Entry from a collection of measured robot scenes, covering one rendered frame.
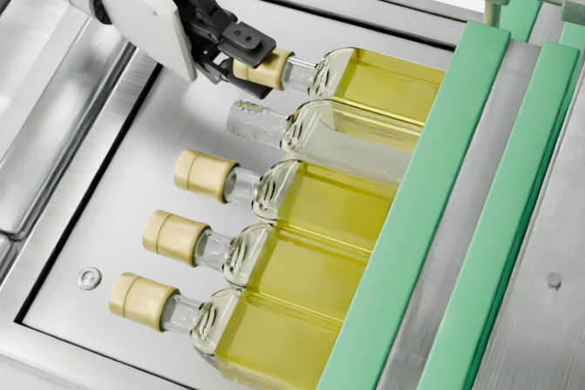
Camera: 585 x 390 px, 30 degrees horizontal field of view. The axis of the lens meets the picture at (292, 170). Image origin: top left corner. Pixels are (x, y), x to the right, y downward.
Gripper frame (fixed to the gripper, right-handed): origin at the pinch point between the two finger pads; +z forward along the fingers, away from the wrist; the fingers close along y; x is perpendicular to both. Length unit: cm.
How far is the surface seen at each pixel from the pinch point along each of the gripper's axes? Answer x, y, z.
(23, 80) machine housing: -7.7, -14.8, -26.9
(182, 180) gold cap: -12.7, 1.0, 3.2
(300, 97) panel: 5.4, -12.5, -0.3
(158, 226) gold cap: -17.1, 1.6, 4.6
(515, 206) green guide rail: -6.4, 13.7, 28.7
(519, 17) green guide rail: 13.1, 4.3, 17.9
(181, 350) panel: -21.1, -12.6, 6.8
